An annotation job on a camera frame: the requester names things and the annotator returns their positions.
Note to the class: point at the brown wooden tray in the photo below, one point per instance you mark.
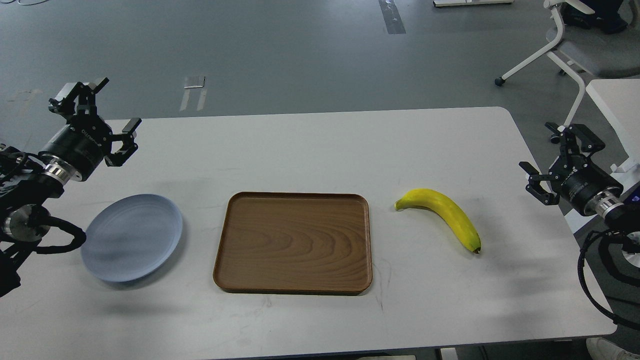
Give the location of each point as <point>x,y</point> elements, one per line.
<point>315,244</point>

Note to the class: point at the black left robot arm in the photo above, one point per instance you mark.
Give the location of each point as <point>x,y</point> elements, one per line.
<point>29,179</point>

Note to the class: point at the white shoe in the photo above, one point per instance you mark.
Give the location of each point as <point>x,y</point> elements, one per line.
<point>600,348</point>

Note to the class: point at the yellow banana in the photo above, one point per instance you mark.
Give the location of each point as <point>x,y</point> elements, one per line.
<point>446,208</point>

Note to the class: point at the white office chair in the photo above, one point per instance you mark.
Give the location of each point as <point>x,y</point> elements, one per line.
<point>615,56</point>

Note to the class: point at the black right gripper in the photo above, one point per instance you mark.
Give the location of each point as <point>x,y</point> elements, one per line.
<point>578,182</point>

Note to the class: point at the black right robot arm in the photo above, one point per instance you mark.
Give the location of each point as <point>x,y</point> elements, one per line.
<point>622,230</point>

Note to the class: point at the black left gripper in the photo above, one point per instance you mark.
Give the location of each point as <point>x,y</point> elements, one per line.
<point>85,141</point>

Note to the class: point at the light blue round plate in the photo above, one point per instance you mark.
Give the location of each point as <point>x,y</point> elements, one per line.
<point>132,237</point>

